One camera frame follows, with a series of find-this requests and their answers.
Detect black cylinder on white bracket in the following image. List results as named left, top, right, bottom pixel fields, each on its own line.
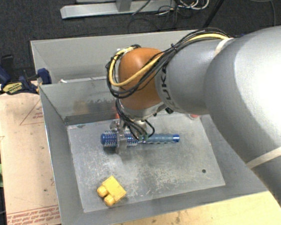
left=152, top=105, right=174, bottom=118

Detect grey metal bin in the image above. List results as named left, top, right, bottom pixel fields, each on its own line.
left=30, top=16, right=271, bottom=225

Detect yellow toy building block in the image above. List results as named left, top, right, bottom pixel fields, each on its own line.
left=95, top=174, right=129, bottom=208

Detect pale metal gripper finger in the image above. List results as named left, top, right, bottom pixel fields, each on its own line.
left=109, top=119, right=123, bottom=136
left=114, top=133, right=130, bottom=155

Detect brown cardboard board, red print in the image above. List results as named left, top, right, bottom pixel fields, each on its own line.
left=0, top=79, right=62, bottom=225

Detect blue hairbrush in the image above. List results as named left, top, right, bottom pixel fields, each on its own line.
left=99, top=122, right=181, bottom=153

